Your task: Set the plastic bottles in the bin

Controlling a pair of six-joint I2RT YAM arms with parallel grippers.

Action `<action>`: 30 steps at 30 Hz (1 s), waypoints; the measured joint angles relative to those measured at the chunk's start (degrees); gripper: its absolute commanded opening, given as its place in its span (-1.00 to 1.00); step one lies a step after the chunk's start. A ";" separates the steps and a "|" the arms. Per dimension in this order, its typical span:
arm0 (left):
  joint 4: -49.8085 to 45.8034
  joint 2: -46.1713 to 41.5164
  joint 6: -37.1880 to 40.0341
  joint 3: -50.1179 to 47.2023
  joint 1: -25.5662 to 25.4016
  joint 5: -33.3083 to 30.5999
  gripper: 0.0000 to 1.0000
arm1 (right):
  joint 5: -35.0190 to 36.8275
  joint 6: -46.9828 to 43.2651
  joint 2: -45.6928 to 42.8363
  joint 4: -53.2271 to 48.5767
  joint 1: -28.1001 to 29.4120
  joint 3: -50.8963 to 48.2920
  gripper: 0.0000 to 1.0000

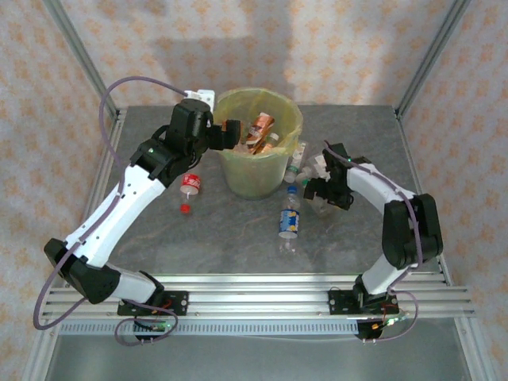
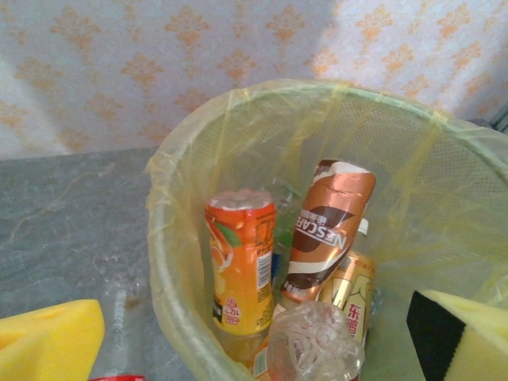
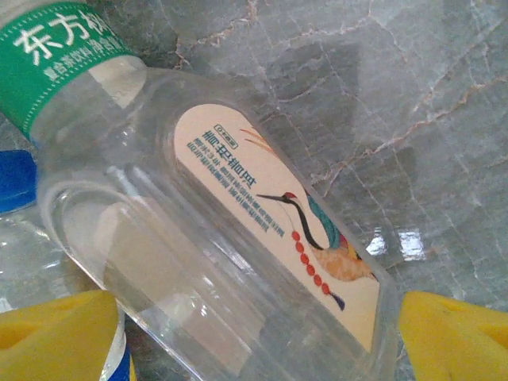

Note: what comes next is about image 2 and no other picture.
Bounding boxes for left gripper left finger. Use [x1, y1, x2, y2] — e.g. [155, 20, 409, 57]
[0, 298, 106, 381]

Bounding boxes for red label cola bottle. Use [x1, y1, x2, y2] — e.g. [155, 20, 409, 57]
[87, 273, 148, 381]

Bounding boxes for green mesh waste bin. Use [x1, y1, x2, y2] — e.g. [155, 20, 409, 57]
[144, 79, 508, 381]

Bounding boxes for purple blue label bottle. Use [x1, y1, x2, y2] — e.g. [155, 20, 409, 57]
[271, 252, 283, 287]

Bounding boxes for gold can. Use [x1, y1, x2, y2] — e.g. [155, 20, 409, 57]
[319, 217, 378, 348]

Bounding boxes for green plastic bottle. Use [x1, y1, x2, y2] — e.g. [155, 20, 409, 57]
[275, 214, 294, 255]

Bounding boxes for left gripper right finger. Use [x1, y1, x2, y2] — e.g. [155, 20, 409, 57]
[406, 289, 508, 381]

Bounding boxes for orange cap soda bottle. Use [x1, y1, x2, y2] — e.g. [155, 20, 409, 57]
[249, 300, 365, 381]

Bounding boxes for brown coffee drink bottle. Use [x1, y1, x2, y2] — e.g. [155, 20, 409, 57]
[279, 159, 377, 306]

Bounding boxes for orange juice bottle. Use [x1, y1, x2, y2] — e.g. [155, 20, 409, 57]
[205, 189, 278, 337]

